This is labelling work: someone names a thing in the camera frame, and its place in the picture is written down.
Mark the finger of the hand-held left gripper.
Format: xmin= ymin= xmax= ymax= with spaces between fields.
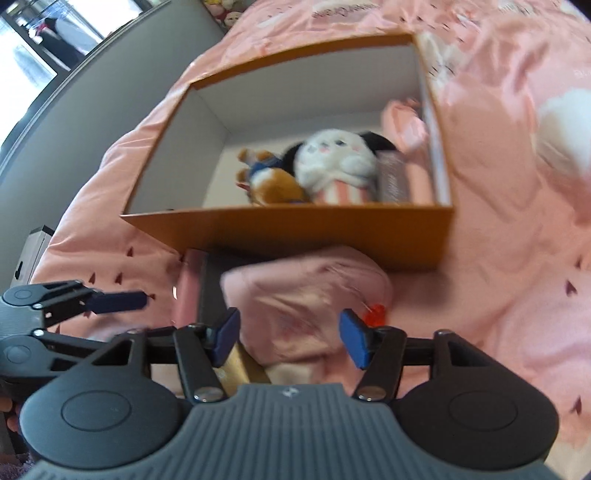
xmin=0 ymin=281 xmax=149 ymax=326
xmin=0 ymin=329 xmax=105 ymax=374

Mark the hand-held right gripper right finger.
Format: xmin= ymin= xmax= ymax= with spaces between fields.
xmin=339 ymin=310 xmax=492 ymax=401

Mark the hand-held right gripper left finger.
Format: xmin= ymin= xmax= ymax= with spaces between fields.
xmin=99 ymin=308 xmax=241 ymax=402

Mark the pink case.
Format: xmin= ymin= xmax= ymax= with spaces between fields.
xmin=173 ymin=249 xmax=206 ymax=324

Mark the pink padded pouch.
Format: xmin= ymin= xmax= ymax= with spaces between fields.
xmin=221 ymin=247 xmax=394 ymax=365

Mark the orange cardboard box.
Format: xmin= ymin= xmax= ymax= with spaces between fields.
xmin=121 ymin=33 xmax=455 ymax=273

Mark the brown bear plush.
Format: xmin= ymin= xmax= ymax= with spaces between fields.
xmin=236 ymin=148 xmax=312 ymax=205

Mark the white and black plush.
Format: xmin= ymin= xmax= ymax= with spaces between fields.
xmin=281 ymin=129 xmax=398 ymax=205

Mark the pink cylindrical bottle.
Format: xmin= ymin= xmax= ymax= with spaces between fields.
xmin=382 ymin=97 xmax=437 ymax=204

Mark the grey metal cabinet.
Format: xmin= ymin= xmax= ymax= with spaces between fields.
xmin=9 ymin=225 xmax=58 ymax=289

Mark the pink printed blanket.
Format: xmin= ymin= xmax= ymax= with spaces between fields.
xmin=28 ymin=0 xmax=591 ymax=480

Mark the window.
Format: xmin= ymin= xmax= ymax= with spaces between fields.
xmin=0 ymin=0 xmax=158 ymax=153

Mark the clear tube of plush toys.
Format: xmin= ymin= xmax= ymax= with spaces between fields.
xmin=201 ymin=0 xmax=252 ymax=28

